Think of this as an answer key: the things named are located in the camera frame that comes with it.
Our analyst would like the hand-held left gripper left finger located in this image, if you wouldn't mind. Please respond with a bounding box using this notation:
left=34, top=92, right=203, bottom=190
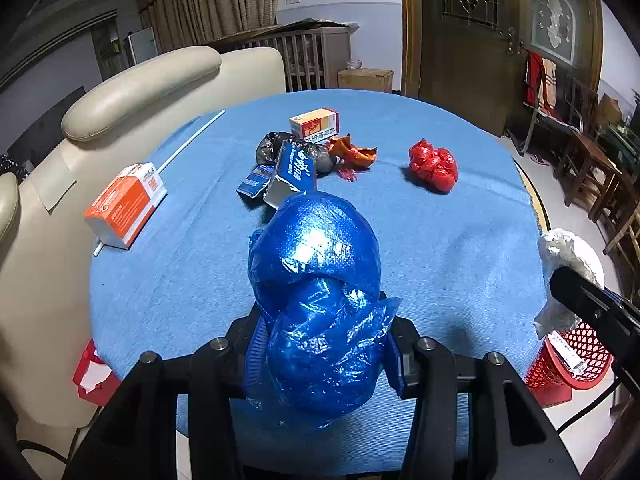
left=62, top=305, right=271, bottom=480

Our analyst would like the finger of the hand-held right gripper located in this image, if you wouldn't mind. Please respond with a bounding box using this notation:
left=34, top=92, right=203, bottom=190
left=549, top=266, right=640, bottom=386

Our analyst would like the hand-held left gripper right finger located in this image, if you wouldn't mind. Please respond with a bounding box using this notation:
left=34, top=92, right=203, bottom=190
left=382, top=295, right=581, bottom=480

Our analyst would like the white plastic bag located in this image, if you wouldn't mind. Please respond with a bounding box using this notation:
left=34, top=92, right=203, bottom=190
left=534, top=228, right=606, bottom=341

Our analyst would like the red mesh basket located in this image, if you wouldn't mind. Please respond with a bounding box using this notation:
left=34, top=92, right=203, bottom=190
left=524, top=320, right=613, bottom=408

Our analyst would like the blue plastic bag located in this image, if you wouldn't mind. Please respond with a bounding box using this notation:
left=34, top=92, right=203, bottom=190
left=247, top=191, right=403, bottom=431

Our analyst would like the small blue box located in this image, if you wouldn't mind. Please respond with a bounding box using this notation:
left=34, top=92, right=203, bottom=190
left=236, top=164, right=273, bottom=200

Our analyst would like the red plastic bag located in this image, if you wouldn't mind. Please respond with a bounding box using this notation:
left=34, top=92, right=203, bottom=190
left=407, top=137, right=458, bottom=193

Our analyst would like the black plastic bag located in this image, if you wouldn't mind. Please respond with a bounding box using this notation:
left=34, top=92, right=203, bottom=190
left=256, top=131, right=338, bottom=177

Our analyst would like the orange wrapper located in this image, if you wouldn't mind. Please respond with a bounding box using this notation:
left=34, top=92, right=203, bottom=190
left=327, top=134, right=379, bottom=183

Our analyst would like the yellow and red box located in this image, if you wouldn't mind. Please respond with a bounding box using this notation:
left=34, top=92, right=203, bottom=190
left=289, top=108, right=342, bottom=144

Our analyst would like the white paper packet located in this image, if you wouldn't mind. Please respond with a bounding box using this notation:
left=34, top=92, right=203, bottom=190
left=547, top=332, right=588, bottom=373

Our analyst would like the light wooden chair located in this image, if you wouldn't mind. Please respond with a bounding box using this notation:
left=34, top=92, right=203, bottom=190
left=602, top=200, right=640, bottom=281

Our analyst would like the blue tablecloth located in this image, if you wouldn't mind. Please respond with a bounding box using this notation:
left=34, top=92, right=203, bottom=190
left=89, top=88, right=551, bottom=480

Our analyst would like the dark wooden stool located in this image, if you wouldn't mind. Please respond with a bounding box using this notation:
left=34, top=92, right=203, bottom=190
left=555, top=132, right=623, bottom=221

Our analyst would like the red paper bag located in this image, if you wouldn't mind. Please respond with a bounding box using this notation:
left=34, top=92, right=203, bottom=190
left=72, top=338, right=123, bottom=407

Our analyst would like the blue and white carton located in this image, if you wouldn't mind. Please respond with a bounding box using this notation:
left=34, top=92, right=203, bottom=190
left=262, top=140, right=318, bottom=209

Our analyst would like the orange and white box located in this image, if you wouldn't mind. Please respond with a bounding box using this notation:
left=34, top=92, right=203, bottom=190
left=84, top=162, right=167, bottom=251

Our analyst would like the thin white stick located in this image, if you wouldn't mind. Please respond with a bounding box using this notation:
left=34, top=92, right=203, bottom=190
left=93, top=109, right=227, bottom=257

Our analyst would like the red striped cloth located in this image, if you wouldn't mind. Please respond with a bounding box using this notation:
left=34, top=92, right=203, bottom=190
left=525, top=51, right=558, bottom=111

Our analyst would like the wooden door with glass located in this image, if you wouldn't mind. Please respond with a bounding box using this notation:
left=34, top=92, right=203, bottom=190
left=400, top=0, right=603, bottom=136

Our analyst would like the cardboard box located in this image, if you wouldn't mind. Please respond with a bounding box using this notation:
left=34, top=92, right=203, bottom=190
left=338, top=68, right=394, bottom=94

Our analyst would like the beige leather sofa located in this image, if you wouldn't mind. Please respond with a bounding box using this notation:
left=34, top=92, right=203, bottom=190
left=0, top=46, right=287, bottom=480

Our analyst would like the wooden baby crib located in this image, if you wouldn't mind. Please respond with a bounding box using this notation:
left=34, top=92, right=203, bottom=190
left=245, top=25, right=351, bottom=93

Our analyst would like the white refrigerator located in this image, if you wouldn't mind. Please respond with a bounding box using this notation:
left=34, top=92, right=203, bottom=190
left=125, top=27, right=160, bottom=67

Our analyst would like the brown curtain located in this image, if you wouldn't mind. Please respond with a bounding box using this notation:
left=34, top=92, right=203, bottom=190
left=137, top=0, right=283, bottom=53

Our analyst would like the black cable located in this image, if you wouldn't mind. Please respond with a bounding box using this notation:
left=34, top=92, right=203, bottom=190
left=555, top=375, right=626, bottom=433
left=15, top=440, right=68, bottom=463

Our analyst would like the metal frame chair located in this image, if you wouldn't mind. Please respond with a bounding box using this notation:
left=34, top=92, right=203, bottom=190
left=522, top=80, right=598, bottom=156

